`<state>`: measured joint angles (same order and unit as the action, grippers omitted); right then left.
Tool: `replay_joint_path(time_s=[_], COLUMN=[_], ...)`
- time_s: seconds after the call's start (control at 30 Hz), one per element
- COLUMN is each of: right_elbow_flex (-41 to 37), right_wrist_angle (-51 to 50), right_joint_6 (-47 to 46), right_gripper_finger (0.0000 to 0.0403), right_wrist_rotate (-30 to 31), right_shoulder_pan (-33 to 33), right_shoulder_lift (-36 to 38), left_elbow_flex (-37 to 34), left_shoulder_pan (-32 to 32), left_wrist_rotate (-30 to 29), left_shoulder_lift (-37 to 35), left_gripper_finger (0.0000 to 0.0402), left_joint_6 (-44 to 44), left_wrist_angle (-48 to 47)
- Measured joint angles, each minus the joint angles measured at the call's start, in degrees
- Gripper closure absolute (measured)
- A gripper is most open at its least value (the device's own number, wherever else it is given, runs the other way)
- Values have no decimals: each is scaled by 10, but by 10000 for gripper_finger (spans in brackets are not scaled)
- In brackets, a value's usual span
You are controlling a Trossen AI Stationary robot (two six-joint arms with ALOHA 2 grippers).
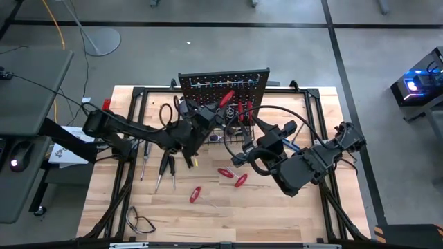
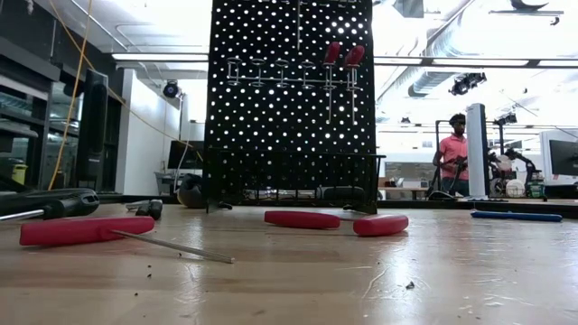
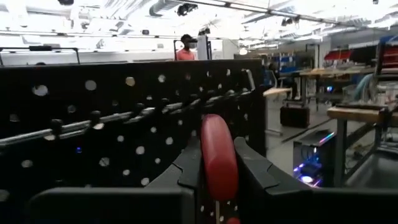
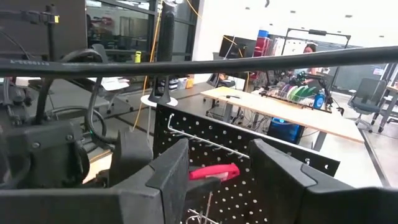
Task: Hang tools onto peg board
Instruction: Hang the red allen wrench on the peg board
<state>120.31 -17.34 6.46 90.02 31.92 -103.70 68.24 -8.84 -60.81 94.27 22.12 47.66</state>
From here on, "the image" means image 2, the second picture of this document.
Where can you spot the black metal peg board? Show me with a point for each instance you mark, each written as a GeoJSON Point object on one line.
{"type": "Point", "coordinates": [271, 122]}

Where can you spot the dark rounded object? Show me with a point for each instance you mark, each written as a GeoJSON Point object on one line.
{"type": "Point", "coordinates": [190, 192]}

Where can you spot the black computer monitor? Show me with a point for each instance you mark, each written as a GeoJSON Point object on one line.
{"type": "Point", "coordinates": [564, 158]}
{"type": "Point", "coordinates": [183, 155]}

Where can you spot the person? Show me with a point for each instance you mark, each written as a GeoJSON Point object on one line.
{"type": "Point", "coordinates": [454, 153]}

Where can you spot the fluorescent ceiling light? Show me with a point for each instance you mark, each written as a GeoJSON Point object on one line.
{"type": "Point", "coordinates": [474, 62]}
{"type": "Point", "coordinates": [158, 57]}

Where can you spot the white tower fan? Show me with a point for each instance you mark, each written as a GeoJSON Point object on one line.
{"type": "Point", "coordinates": [478, 149]}

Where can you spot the black ceiling spotlight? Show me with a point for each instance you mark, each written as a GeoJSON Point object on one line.
{"type": "Point", "coordinates": [467, 82]}

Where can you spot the tall black column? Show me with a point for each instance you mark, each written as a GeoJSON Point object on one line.
{"type": "Point", "coordinates": [92, 135]}

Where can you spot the green container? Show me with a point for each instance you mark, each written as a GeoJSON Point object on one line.
{"type": "Point", "coordinates": [535, 187]}

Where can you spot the dark glass cabinet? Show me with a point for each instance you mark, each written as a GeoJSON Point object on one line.
{"type": "Point", "coordinates": [27, 113]}

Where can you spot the yellow-green container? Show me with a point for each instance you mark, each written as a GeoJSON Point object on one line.
{"type": "Point", "coordinates": [19, 173]}

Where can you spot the dark ceiling fixture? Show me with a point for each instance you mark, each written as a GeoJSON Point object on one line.
{"type": "Point", "coordinates": [526, 11]}

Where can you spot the black ceiling camera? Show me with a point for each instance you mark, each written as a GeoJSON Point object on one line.
{"type": "Point", "coordinates": [171, 89]}

